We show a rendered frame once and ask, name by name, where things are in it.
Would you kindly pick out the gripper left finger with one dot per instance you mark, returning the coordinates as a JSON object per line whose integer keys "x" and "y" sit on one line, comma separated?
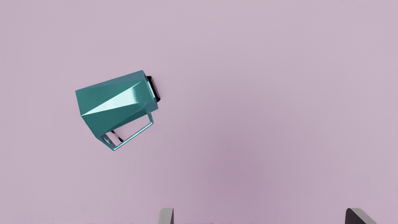
{"x": 166, "y": 216}

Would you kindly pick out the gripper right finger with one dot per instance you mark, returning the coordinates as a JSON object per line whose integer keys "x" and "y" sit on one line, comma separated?
{"x": 357, "y": 217}

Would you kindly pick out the teal faceted mug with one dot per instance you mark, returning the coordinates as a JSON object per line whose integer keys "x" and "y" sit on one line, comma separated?
{"x": 108, "y": 105}

